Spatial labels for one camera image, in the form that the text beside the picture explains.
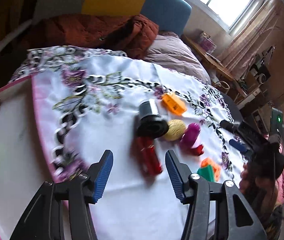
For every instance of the red metallic capsule bottle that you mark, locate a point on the red metallic capsule bottle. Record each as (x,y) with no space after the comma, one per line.
(147,156)

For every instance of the mauve duvet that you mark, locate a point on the mauve duvet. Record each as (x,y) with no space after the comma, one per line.
(169,51)

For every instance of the beige curtain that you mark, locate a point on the beige curtain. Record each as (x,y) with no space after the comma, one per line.
(237,56)

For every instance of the purple box on side table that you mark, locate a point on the purple box on side table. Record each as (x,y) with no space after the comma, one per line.
(206,43)

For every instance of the person's right hand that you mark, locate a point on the person's right hand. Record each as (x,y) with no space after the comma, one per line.
(250,185)

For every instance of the rust brown quilted jacket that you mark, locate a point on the rust brown quilted jacket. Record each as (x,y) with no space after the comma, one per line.
(131,34)

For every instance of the red puzzle block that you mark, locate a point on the red puzzle block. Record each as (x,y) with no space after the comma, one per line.
(197,151)

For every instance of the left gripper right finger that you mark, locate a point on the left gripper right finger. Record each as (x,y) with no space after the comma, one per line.
(179,176)

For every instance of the wooden side table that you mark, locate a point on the wooden side table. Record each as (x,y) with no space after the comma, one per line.
(209,63)

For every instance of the multicolour headboard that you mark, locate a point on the multicolour headboard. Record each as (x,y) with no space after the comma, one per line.
(169,15)

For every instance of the pink shallow cardboard box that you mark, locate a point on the pink shallow cardboard box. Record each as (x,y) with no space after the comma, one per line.
(22,165)

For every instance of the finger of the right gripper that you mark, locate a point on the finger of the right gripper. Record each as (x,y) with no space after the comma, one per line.
(230,127)
(239,146)

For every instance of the white embroidered floral tablecloth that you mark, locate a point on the white embroidered floral tablecloth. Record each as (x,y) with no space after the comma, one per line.
(87,101)

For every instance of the green plastic block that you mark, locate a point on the green plastic block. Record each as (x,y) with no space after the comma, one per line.
(207,173)

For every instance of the yellow carved oval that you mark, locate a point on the yellow carved oval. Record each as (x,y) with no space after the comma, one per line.
(176,130)

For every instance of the black and clear cylinder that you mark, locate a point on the black and clear cylinder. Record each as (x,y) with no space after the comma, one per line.
(150,123)

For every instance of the magenta perforated mushroom toy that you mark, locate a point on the magenta perforated mushroom toy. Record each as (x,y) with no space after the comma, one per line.
(190,136)

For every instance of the orange plastic clip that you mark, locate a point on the orange plastic clip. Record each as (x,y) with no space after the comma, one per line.
(173,103)

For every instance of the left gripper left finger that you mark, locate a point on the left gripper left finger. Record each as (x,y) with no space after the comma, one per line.
(98,176)

